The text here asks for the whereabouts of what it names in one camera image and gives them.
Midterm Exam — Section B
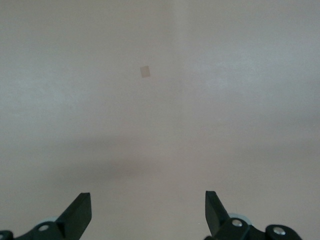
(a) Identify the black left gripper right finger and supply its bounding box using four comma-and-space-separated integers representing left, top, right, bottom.
203, 190, 305, 240

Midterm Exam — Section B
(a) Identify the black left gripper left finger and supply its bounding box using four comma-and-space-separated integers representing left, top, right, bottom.
0, 192, 92, 240

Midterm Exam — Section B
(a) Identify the brown tape patch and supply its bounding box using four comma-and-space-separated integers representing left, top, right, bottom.
139, 65, 152, 79

